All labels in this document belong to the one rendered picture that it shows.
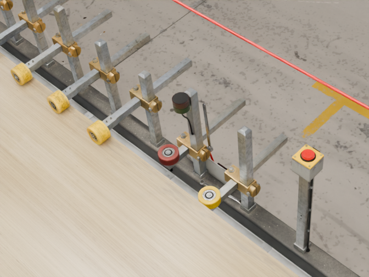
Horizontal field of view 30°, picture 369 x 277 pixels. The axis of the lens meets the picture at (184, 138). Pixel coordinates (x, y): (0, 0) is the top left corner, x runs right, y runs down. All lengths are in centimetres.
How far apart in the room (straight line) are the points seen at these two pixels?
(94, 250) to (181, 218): 32
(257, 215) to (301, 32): 198
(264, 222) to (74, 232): 71
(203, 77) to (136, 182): 171
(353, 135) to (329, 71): 51
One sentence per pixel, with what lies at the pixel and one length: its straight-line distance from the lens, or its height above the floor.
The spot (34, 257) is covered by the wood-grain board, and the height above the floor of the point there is 90.
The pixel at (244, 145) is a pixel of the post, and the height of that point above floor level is 109.
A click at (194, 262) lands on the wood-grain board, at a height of 90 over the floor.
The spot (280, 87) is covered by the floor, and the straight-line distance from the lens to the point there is 403.
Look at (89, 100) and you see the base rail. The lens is 311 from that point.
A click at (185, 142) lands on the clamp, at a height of 87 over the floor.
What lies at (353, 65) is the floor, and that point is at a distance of 418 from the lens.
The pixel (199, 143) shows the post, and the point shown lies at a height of 91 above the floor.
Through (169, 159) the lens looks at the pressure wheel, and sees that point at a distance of 254.
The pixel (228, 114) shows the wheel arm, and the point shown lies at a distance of 273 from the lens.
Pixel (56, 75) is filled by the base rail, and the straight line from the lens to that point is 327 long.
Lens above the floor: 287
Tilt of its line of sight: 49 degrees down
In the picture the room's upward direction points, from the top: 8 degrees counter-clockwise
